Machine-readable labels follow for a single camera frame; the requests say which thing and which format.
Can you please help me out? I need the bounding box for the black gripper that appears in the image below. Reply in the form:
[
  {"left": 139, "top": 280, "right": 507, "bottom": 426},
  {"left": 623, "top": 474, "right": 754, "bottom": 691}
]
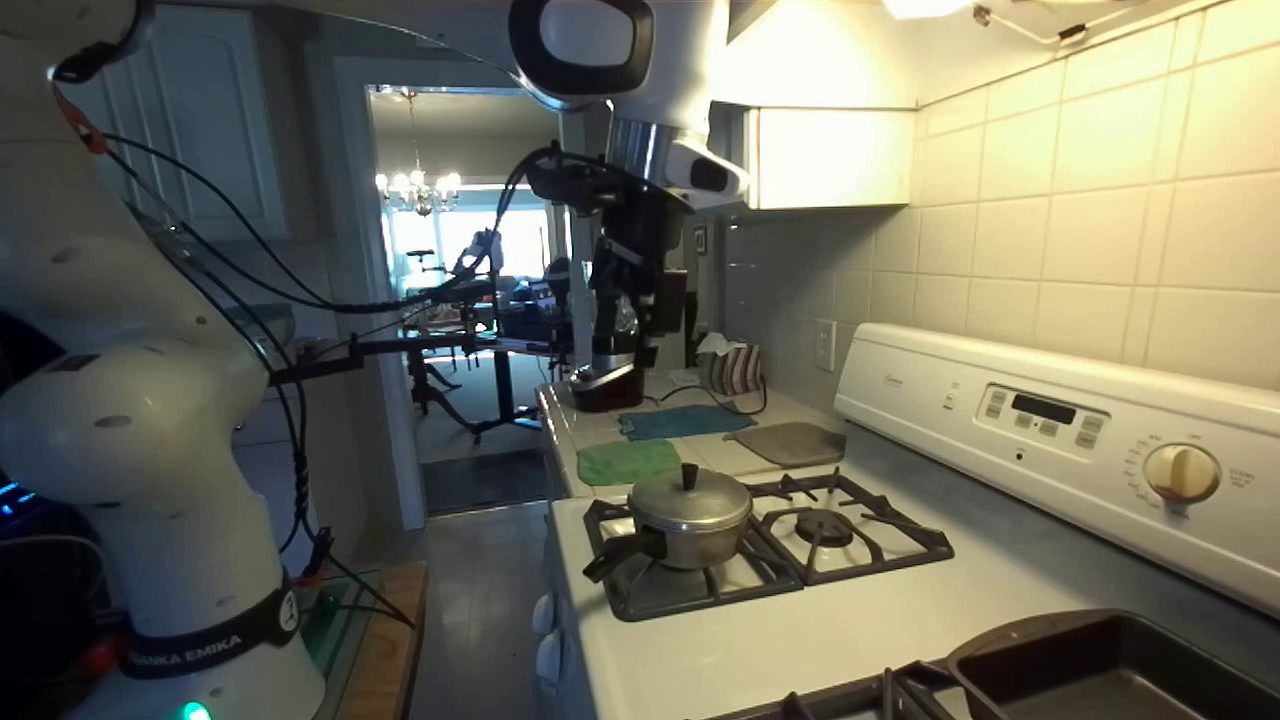
[{"left": 594, "top": 183, "right": 694, "bottom": 351}]

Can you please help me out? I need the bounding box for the green cloth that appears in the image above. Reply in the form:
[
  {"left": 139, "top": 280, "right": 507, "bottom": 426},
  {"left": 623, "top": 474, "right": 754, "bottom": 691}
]
[{"left": 577, "top": 439, "right": 681, "bottom": 490}]

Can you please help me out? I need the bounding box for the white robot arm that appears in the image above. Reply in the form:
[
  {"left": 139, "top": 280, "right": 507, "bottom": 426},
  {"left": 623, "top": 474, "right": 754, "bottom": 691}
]
[{"left": 0, "top": 0, "right": 744, "bottom": 720}]

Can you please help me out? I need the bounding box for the blue cloth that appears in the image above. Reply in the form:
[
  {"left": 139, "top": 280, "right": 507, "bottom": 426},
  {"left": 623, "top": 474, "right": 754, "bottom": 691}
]
[{"left": 622, "top": 403, "right": 757, "bottom": 439}]

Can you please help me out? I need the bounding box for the grey square cloth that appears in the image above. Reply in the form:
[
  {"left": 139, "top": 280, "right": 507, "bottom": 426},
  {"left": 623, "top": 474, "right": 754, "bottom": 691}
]
[{"left": 737, "top": 421, "right": 845, "bottom": 468}]

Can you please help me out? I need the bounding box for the small metal pot with lid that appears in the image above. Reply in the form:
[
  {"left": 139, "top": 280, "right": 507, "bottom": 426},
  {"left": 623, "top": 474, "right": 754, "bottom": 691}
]
[{"left": 585, "top": 463, "right": 754, "bottom": 581}]

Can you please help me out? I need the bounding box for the dark red bowl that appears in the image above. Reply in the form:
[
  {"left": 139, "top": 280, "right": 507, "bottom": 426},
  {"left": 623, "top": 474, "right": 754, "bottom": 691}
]
[{"left": 570, "top": 364, "right": 646, "bottom": 413}]

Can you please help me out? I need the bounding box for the white upper cabinet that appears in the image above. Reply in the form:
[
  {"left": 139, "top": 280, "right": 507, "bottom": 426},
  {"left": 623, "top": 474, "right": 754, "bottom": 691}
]
[{"left": 713, "top": 105, "right": 917, "bottom": 214}]

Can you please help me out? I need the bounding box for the chandelier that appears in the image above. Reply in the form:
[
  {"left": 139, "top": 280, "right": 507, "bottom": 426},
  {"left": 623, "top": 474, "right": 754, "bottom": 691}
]
[{"left": 372, "top": 86, "right": 469, "bottom": 222}]

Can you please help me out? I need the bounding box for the range hood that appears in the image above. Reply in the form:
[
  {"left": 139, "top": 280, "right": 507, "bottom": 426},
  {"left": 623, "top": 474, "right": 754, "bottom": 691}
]
[{"left": 710, "top": 0, "right": 1216, "bottom": 110}]

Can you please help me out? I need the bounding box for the black stove grate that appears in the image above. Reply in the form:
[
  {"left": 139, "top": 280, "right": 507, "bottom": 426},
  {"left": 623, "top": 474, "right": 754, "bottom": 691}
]
[
  {"left": 585, "top": 474, "right": 958, "bottom": 619},
  {"left": 715, "top": 662, "right": 985, "bottom": 720}
]

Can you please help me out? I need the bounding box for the black front stove grate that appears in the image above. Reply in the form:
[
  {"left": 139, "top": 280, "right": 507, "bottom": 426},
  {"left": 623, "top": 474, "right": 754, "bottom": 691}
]
[{"left": 715, "top": 662, "right": 985, "bottom": 720}]

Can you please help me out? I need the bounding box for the white stove control panel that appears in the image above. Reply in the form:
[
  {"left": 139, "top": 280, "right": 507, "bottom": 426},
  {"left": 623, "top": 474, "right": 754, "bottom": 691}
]
[{"left": 836, "top": 325, "right": 1280, "bottom": 617}]

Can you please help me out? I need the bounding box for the cream stove knob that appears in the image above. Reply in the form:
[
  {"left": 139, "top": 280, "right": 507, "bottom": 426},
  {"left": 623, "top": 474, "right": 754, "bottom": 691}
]
[{"left": 1143, "top": 443, "right": 1219, "bottom": 505}]

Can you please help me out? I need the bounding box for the dark baking pan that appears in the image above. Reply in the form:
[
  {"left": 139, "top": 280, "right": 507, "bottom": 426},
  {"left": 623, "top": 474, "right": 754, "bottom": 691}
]
[{"left": 947, "top": 612, "right": 1280, "bottom": 720}]

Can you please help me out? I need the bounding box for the black camera tripod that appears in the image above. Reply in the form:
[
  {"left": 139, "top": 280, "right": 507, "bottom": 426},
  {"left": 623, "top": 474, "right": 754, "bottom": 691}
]
[{"left": 270, "top": 224, "right": 566, "bottom": 443}]

